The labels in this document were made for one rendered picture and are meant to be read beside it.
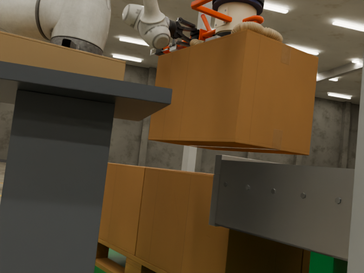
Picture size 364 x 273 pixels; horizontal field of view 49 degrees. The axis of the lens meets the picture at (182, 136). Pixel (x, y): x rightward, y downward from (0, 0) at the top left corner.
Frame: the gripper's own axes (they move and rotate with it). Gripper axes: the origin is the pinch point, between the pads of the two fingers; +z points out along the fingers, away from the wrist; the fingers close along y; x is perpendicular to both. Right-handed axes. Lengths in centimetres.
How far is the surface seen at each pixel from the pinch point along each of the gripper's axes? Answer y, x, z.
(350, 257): 75, 119, -53
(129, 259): 108, -8, -20
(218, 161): 61, 65, -35
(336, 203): 68, 104, -35
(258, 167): 62, 81, -35
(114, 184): 76, -33, -20
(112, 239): 103, -27, -20
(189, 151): 41, -241, 178
